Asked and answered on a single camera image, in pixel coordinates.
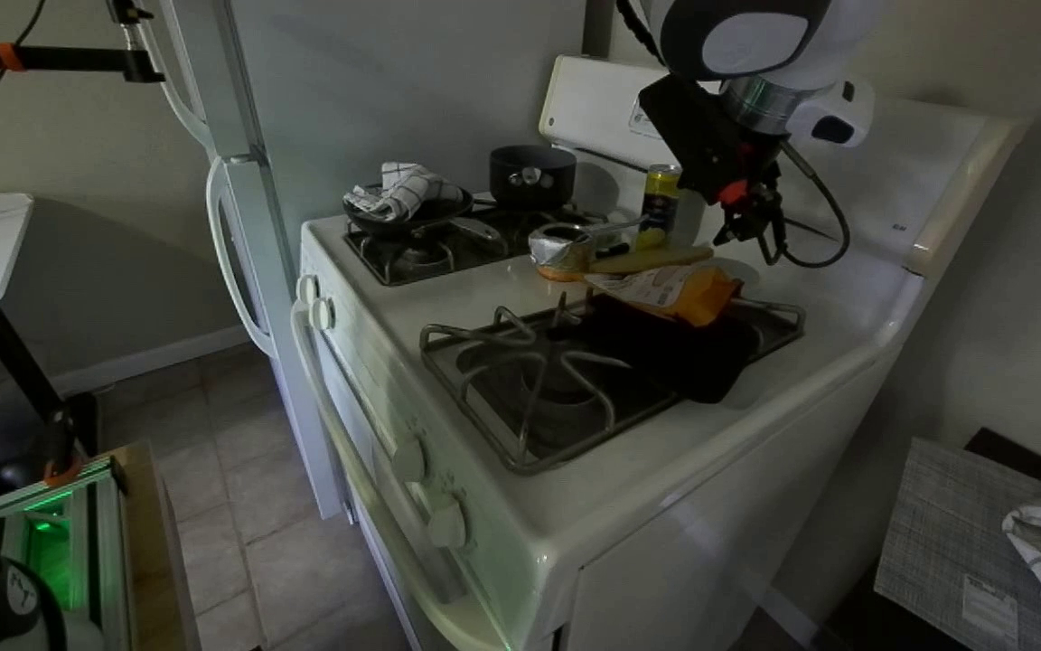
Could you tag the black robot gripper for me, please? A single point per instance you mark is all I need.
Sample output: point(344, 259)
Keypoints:
point(703, 131)

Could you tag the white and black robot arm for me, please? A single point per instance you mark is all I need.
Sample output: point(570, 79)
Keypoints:
point(749, 40)

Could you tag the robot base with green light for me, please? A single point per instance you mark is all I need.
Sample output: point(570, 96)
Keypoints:
point(27, 566)

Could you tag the bottle with yellow lid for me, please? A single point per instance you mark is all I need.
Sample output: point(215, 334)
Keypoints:
point(664, 204)

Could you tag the brown paper bag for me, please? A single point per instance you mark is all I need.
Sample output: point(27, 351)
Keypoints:
point(679, 292)

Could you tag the small labelled jar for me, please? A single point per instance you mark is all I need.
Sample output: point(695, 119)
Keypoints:
point(557, 251)

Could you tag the white gas stove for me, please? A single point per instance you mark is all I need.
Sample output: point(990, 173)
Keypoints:
point(616, 483)

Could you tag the black frying pan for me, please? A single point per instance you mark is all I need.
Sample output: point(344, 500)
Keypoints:
point(426, 233)

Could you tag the white checked dish towel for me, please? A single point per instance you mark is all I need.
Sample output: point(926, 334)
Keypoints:
point(399, 190)

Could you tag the grey grid pattern box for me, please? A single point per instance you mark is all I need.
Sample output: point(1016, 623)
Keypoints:
point(942, 544)

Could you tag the white stove knob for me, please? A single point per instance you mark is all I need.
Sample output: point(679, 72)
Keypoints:
point(322, 313)
point(411, 456)
point(308, 292)
point(450, 523)

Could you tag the white refrigerator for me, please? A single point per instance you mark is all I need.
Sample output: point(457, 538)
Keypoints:
point(243, 181)

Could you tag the wooden board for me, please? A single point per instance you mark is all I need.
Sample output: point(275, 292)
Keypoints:
point(162, 544)

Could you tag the black pole with orange tape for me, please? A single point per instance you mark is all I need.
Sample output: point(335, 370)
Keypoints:
point(51, 55)

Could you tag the black stand legs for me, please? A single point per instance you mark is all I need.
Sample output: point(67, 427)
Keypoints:
point(27, 384)

